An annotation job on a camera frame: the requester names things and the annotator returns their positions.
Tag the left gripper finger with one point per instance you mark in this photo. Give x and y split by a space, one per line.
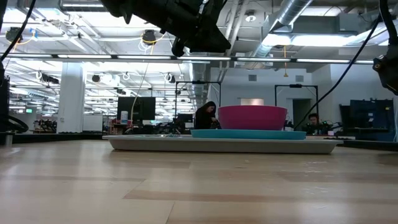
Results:
211 42
179 47

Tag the magenta plastic bowl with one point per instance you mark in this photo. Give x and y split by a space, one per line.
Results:
252 118

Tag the teal plastic plate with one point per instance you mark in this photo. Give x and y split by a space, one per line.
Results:
248 134

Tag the grey plastic tray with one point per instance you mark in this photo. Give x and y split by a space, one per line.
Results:
217 147

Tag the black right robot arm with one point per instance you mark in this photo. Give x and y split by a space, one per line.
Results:
390 74

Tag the black background robot arm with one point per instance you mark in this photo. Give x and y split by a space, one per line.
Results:
328 127

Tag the long ceiling light strip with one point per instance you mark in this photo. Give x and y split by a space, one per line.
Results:
144 57
208 58
264 59
363 62
29 55
323 60
84 56

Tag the black ceiling spotlight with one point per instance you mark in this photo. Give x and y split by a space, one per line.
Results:
96 78
172 78

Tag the round ceiling sensor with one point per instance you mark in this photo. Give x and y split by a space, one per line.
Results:
250 17

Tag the small black monitor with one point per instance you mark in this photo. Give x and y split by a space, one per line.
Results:
185 118

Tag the large black monitor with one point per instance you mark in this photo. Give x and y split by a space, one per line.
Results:
140 109

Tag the seated person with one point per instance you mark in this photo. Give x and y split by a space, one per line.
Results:
205 118

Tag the wide bright ceiling light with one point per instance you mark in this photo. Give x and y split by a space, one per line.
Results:
311 40

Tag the white board panel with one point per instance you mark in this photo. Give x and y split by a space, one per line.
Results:
92 123

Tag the white building pillar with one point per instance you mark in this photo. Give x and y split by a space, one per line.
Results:
71 93

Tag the person behind robot station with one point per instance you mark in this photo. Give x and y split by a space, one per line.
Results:
313 118

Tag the green exit sign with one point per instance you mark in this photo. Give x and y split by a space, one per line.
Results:
29 110

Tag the dark blue cabinet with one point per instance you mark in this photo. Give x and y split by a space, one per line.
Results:
373 112

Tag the black metal gantry frame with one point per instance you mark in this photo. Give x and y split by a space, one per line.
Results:
295 86
199 82

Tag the grey wall vent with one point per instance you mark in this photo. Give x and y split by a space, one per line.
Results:
299 78
252 77

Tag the grey rectangular air duct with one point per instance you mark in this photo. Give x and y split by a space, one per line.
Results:
326 23

